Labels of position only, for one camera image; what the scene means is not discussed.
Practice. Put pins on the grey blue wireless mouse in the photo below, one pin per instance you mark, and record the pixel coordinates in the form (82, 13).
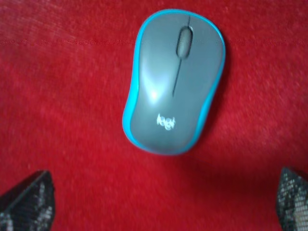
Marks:
(178, 60)

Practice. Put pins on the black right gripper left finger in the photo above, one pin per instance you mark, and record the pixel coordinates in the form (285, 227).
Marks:
(29, 205)

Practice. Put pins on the red velvet table cloth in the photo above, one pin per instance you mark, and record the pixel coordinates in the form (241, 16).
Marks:
(65, 69)

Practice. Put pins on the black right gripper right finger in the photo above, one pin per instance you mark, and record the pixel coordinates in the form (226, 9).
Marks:
(292, 200)

